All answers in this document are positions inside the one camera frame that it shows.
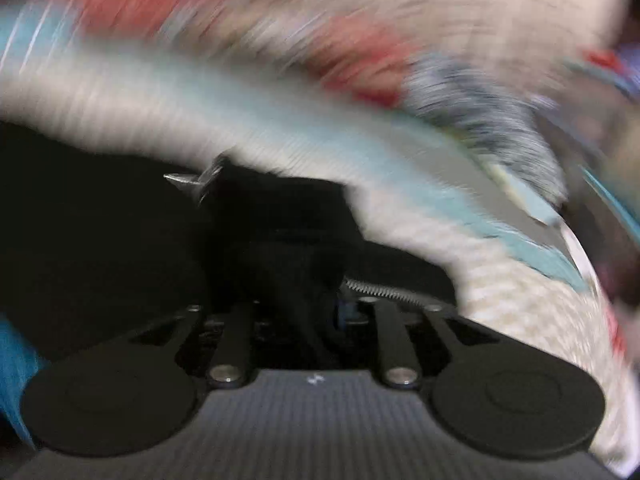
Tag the black pants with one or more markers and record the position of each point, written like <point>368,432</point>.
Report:
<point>93,245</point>

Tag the clear bin with teal lid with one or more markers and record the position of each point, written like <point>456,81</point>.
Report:
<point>590,118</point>

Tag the zigzag patterned bedspread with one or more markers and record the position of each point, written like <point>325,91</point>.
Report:
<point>413,187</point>

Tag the red floral patchwork quilt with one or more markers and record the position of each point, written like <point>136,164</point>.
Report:
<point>350,53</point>

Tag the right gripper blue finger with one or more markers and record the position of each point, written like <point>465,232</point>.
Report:
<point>348,313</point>

